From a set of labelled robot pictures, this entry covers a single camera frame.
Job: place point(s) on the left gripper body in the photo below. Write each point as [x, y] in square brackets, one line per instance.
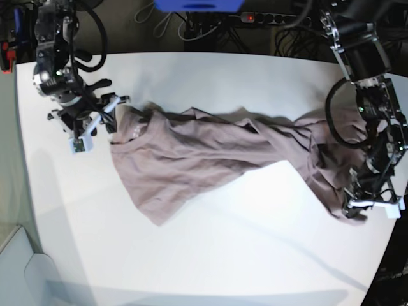
[369, 188]

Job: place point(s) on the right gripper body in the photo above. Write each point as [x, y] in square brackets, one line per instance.
[74, 119]

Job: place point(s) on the mauve t-shirt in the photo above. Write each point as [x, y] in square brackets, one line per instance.
[165, 159]

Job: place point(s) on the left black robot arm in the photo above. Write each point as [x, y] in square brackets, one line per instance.
[351, 26]

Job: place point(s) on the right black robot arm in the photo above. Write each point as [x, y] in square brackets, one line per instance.
[58, 63]

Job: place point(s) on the red and black clamp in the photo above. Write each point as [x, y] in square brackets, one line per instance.
[8, 57]

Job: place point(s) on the blue plastic box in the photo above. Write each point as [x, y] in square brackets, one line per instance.
[223, 6]

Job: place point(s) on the grey rounded bin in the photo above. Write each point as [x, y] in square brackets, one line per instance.
[27, 278]

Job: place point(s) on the black power strip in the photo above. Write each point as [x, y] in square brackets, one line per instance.
[267, 19]

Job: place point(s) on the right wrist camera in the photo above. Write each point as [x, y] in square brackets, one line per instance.
[81, 144]

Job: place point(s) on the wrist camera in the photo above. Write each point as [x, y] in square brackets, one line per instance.
[81, 144]
[393, 211]

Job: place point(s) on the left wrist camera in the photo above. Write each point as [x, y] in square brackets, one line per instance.
[393, 211]

